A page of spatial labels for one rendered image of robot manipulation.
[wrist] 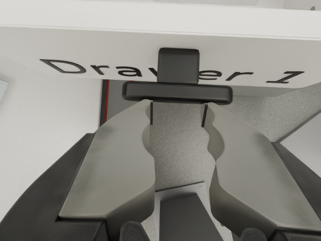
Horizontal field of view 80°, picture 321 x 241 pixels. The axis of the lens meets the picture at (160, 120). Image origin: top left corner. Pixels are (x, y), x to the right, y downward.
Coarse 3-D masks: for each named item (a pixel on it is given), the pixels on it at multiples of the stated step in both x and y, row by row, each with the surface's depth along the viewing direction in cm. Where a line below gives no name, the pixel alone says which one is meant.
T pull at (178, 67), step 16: (160, 48) 13; (176, 48) 13; (160, 64) 13; (176, 64) 13; (192, 64) 13; (160, 80) 13; (176, 80) 13; (192, 80) 13; (128, 96) 12; (144, 96) 12; (160, 96) 12; (176, 96) 12; (192, 96) 12; (208, 96) 12; (224, 96) 12
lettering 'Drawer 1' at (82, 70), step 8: (48, 64) 17; (72, 64) 17; (64, 72) 20; (72, 72) 20; (80, 72) 20; (120, 72) 19; (136, 72) 19; (152, 72) 18; (200, 72) 18; (208, 72) 17; (216, 72) 17; (248, 72) 17; (288, 72) 16; (296, 72) 16; (280, 80) 19
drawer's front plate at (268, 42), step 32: (0, 0) 11; (32, 0) 11; (64, 0) 11; (0, 32) 12; (32, 32) 12; (64, 32) 12; (96, 32) 11; (128, 32) 11; (160, 32) 11; (192, 32) 11; (224, 32) 11; (256, 32) 11; (288, 32) 11; (320, 32) 11; (32, 64) 18; (64, 64) 17; (96, 64) 17; (128, 64) 17; (224, 64) 16; (256, 64) 15; (288, 64) 15; (320, 64) 14
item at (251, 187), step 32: (224, 128) 9; (224, 160) 7; (256, 160) 7; (224, 192) 6; (256, 192) 6; (288, 192) 6; (224, 224) 7; (256, 224) 6; (288, 224) 5; (320, 224) 5
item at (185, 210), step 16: (160, 192) 100; (176, 192) 100; (192, 192) 100; (160, 208) 90; (176, 208) 86; (192, 208) 83; (208, 208) 99; (160, 224) 75; (176, 224) 72; (192, 224) 70; (208, 224) 67; (160, 240) 64; (176, 240) 62; (192, 240) 60; (208, 240) 58
